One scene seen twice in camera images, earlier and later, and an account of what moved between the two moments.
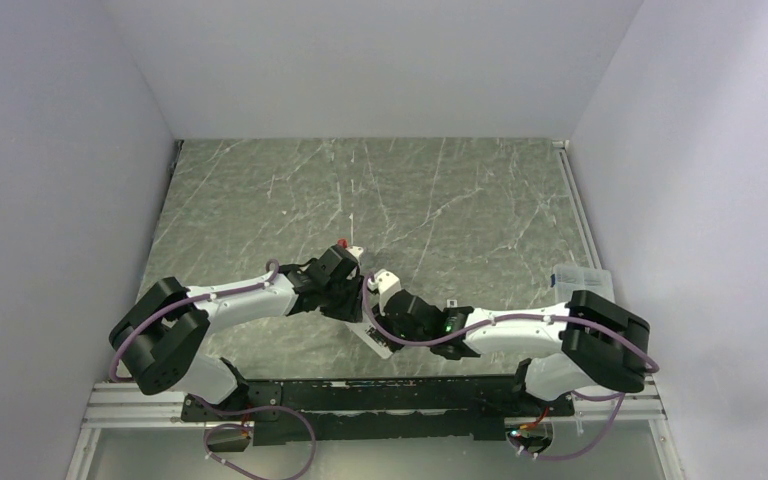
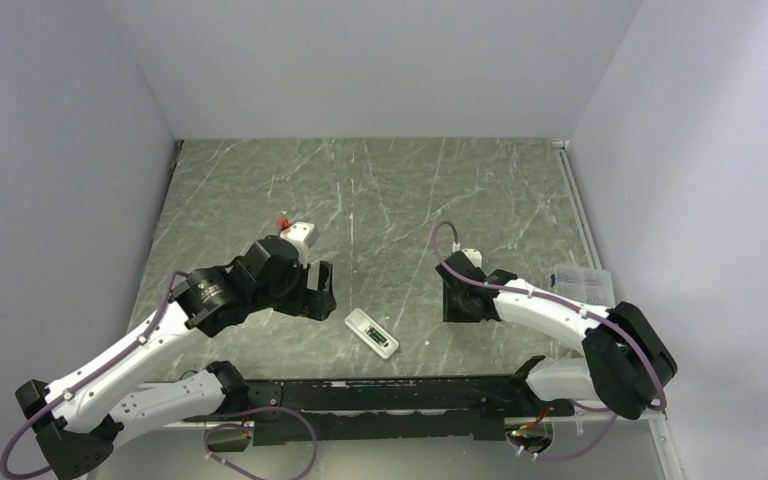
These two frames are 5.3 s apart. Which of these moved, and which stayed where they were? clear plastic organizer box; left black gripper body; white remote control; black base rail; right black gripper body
Moved: right black gripper body; left black gripper body
Stayed: clear plastic organizer box; black base rail; white remote control
